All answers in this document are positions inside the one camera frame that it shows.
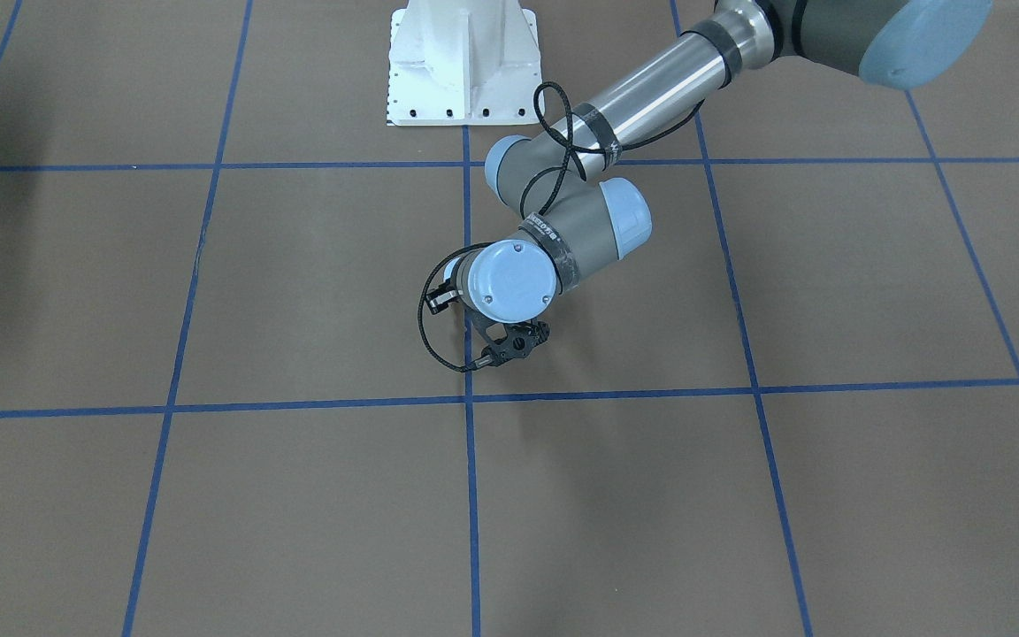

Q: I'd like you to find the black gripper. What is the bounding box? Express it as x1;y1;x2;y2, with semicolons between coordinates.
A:
465;311;550;371

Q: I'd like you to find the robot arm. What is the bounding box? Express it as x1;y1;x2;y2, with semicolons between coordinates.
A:
419;1;993;372

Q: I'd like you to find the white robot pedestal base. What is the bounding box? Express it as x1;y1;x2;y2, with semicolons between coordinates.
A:
386;1;542;127

